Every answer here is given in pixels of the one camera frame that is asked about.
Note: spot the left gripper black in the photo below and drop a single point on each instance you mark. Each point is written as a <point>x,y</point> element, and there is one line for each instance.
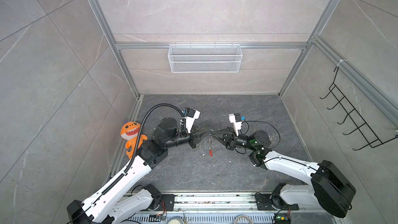
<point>195,137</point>

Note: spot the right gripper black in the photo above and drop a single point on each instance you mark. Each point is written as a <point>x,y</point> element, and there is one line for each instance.
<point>230,139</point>

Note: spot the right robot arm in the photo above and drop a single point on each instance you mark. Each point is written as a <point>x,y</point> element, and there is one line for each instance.
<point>324,185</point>

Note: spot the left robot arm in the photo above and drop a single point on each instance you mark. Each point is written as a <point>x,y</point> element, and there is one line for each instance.
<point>108,205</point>

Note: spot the orange shark plush toy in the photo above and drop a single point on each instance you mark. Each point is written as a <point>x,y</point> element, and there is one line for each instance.
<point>129,132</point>

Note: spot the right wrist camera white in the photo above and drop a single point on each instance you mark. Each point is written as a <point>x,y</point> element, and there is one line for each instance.
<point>237,120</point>

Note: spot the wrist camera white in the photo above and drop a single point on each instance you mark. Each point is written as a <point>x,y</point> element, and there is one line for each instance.
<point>237,120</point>
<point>190,116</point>

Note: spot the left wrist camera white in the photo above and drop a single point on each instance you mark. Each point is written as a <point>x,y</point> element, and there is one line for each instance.
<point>190,116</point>

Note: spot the aluminium rail frame front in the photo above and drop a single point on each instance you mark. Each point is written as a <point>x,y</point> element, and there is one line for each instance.
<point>229,208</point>

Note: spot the white wire mesh basket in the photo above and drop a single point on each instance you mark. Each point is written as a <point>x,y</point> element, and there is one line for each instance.
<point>205,58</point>

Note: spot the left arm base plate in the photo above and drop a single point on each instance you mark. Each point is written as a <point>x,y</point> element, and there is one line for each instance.
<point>164,203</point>

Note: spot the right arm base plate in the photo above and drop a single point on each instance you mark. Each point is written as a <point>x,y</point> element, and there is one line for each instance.
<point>268,202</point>

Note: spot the black wire hook rack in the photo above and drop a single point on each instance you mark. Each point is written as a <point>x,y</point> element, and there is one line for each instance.
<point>372,140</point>

